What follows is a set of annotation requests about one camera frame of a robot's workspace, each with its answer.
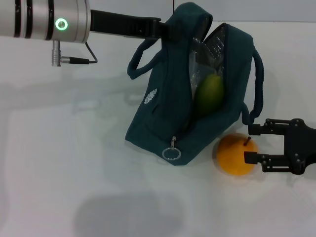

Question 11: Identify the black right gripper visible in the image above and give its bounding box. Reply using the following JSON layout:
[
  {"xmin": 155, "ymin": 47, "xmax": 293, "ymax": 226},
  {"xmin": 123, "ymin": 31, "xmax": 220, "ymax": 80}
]
[{"xmin": 243, "ymin": 118, "xmax": 316, "ymax": 176}]

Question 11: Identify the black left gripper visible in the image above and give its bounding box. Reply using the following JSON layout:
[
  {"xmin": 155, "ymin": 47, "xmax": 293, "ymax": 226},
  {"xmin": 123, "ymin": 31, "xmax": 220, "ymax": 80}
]
[{"xmin": 90, "ymin": 9, "xmax": 181, "ymax": 41}]

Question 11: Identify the orange pear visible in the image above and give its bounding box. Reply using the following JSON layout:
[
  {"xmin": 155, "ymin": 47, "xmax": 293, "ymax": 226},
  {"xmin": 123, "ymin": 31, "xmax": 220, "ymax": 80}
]
[{"xmin": 213, "ymin": 133, "xmax": 259, "ymax": 176}]

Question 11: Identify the green cucumber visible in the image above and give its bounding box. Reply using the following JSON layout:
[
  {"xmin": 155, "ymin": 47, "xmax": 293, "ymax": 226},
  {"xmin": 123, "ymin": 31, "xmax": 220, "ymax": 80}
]
[{"xmin": 196, "ymin": 74, "xmax": 225, "ymax": 117}]

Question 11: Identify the teal fabric lunch bag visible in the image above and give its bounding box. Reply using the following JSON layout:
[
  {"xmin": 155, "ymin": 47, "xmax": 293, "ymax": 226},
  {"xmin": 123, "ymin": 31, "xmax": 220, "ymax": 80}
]
[{"xmin": 124, "ymin": 2, "xmax": 266, "ymax": 166}]

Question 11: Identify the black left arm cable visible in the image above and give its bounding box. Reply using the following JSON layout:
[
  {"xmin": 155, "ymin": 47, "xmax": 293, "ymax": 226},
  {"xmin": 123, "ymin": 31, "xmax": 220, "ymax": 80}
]
[{"xmin": 51, "ymin": 40, "xmax": 98, "ymax": 67}]

